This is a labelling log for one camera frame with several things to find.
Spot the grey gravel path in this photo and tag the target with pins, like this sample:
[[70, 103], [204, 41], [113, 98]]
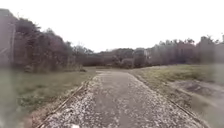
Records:
[[116, 103]]

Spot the row of distant trees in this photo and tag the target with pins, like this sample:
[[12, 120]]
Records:
[[156, 53]]

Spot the grass field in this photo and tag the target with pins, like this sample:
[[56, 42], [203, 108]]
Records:
[[166, 75], [36, 88]]

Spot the robot's own part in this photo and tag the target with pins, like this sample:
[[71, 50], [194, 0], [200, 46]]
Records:
[[75, 126]]

